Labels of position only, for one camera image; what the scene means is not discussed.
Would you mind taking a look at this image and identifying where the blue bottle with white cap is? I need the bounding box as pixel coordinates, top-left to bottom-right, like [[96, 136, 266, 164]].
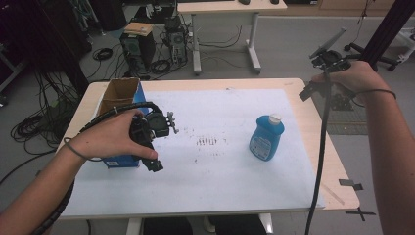
[[249, 113, 286, 162]]

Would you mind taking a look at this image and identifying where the white table leg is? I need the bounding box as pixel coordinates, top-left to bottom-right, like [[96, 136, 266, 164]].
[[125, 217, 144, 235], [258, 213, 274, 235]]

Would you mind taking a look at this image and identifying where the brown cardboard piece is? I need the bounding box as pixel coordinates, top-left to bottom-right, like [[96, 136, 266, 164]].
[[122, 22, 154, 37]]

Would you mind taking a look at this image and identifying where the person's left hand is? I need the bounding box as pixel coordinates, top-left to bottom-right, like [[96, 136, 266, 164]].
[[69, 108, 159, 162]]

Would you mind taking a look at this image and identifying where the dark right wrist band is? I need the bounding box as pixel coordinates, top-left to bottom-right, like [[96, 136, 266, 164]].
[[353, 88, 397, 101]]

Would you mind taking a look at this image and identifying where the white-legged wooden desk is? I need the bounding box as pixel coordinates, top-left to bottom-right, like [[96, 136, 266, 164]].
[[176, 0, 288, 76]]

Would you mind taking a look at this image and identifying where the grey floor mat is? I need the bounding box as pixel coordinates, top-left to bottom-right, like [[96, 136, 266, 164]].
[[309, 81, 370, 136]]

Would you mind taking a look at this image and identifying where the black tape strip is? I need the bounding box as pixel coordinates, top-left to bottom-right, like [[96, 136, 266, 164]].
[[338, 178, 364, 191]]

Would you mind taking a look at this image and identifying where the black computer tower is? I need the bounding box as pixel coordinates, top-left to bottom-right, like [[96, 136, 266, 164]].
[[119, 30, 157, 74]]

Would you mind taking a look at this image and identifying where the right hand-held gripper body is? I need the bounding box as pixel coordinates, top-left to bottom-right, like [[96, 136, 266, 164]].
[[308, 27, 352, 73]]

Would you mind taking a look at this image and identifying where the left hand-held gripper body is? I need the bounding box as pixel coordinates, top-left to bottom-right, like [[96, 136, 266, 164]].
[[129, 111, 180, 150]]

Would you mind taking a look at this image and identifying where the coiled black cable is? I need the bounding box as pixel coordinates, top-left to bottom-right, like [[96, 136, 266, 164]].
[[150, 59, 172, 74], [92, 47, 114, 62]]

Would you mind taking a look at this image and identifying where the thin black floor cable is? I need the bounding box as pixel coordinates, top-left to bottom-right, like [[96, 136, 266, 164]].
[[199, 25, 244, 49]]

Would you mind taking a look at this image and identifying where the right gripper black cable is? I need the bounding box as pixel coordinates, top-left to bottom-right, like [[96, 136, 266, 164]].
[[304, 70, 332, 235]]

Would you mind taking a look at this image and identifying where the black office chair base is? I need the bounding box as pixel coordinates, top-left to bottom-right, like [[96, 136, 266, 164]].
[[343, 42, 400, 72]]

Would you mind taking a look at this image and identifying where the tangle of black floor cables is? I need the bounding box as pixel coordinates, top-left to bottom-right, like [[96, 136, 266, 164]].
[[9, 71, 79, 156]]

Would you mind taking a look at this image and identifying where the dark left wrist band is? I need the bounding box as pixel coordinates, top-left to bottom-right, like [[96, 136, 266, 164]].
[[63, 136, 103, 163]]

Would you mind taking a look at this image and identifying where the blue cardboard box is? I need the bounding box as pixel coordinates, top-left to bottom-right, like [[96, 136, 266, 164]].
[[96, 77, 150, 169]]

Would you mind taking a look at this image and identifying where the black metal pole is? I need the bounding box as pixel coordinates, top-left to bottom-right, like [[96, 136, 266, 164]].
[[358, 0, 415, 71]]

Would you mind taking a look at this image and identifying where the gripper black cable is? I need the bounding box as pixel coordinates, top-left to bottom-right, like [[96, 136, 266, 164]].
[[30, 101, 164, 235], [304, 70, 332, 235]]

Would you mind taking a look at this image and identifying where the person's right hand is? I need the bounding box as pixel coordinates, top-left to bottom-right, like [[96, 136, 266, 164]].
[[311, 60, 391, 104]]

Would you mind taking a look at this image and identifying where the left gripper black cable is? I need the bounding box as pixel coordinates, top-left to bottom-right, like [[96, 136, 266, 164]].
[[30, 101, 164, 235]]

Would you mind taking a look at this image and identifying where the open grey computer tower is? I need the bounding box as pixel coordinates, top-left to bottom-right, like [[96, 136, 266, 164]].
[[164, 16, 189, 67]]

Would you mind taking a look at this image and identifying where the white paper sheet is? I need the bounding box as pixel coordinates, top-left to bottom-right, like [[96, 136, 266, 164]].
[[60, 88, 326, 218]]

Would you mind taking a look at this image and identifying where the dark wrist band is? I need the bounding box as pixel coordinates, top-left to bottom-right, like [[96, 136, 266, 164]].
[[353, 88, 397, 101], [63, 136, 103, 163]]

